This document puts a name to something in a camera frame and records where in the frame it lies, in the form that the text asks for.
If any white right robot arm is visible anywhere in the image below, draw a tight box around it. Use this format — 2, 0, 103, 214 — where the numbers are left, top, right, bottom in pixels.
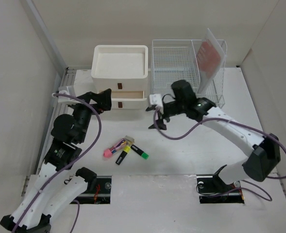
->
147, 80, 281, 191

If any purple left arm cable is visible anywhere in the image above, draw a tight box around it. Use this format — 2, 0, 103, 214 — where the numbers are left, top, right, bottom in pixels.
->
11, 93, 102, 233

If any green cap black highlighter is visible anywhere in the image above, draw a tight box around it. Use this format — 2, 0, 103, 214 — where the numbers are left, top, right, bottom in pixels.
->
131, 145, 149, 160

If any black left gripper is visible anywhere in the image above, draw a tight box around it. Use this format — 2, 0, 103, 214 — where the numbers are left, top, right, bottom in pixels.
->
71, 88, 112, 142

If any red booklet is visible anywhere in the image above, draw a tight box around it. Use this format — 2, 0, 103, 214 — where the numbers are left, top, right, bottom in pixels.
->
196, 28, 226, 94

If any white three-drawer storage box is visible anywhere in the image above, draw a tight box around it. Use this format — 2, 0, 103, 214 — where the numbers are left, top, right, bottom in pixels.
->
91, 45, 149, 109

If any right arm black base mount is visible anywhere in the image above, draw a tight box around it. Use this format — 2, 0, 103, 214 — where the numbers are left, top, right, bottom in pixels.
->
196, 165, 244, 204

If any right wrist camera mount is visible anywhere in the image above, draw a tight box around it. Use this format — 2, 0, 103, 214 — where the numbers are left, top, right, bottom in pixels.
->
146, 94, 164, 112

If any yellow cap black highlighter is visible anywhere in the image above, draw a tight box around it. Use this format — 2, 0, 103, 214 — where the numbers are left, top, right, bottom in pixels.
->
116, 146, 131, 165

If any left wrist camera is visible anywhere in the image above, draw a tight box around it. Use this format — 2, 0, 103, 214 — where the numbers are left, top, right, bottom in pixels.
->
52, 85, 77, 105

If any white wire mesh organizer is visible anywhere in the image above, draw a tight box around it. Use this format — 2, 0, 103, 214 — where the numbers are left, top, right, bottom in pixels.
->
150, 39, 226, 108

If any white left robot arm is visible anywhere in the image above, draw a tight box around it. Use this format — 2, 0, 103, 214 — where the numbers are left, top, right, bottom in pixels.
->
0, 88, 112, 233

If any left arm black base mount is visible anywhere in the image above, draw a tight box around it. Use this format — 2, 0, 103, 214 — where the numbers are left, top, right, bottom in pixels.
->
75, 167, 112, 204

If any aluminium frame rail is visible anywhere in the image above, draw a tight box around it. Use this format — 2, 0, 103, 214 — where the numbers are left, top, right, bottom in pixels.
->
20, 0, 68, 174

